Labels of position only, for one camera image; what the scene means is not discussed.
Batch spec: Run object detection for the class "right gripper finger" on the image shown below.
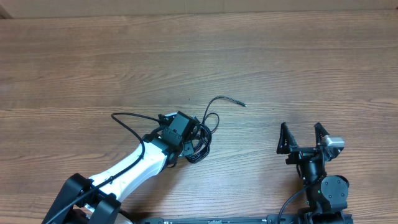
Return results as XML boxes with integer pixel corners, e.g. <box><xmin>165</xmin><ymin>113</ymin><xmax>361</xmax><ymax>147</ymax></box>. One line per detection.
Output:
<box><xmin>277</xmin><ymin>122</ymin><xmax>298</xmax><ymax>154</ymax></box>
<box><xmin>314</xmin><ymin>123</ymin><xmax>329</xmax><ymax>145</ymax></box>

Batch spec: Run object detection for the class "black cable bundle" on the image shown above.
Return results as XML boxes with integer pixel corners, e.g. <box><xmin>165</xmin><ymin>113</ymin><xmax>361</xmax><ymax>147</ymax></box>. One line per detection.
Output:
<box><xmin>185</xmin><ymin>96</ymin><xmax>248</xmax><ymax>164</ymax></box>

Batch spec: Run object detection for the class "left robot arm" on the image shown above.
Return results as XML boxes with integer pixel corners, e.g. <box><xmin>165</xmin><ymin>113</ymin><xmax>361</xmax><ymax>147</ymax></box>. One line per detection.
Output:
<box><xmin>43</xmin><ymin>111</ymin><xmax>201</xmax><ymax>223</ymax></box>

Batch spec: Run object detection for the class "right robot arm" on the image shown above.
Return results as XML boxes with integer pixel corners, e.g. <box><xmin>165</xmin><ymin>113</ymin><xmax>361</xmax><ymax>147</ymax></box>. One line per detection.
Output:
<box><xmin>276</xmin><ymin>122</ymin><xmax>353</xmax><ymax>223</ymax></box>

